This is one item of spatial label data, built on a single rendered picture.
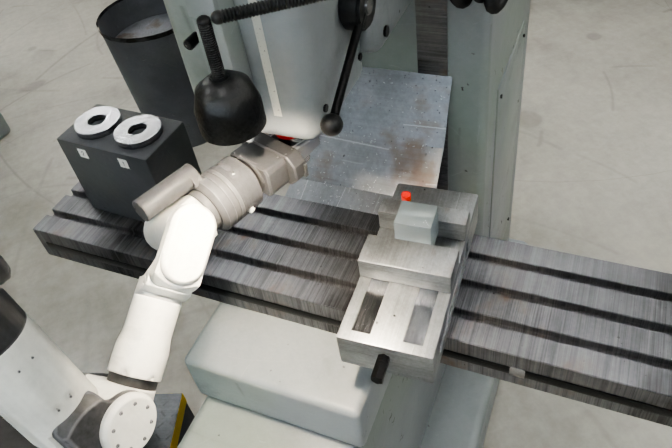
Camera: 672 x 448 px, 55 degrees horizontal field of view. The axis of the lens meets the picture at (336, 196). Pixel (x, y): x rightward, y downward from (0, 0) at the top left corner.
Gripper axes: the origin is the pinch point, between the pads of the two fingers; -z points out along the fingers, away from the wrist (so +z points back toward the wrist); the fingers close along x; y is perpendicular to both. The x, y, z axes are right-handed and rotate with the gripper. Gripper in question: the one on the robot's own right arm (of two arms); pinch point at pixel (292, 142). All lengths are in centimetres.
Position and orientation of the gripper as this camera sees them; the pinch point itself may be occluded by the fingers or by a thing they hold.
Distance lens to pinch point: 102.3
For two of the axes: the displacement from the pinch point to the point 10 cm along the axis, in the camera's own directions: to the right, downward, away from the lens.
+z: -6.5, 5.7, -5.0
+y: 1.2, 7.3, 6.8
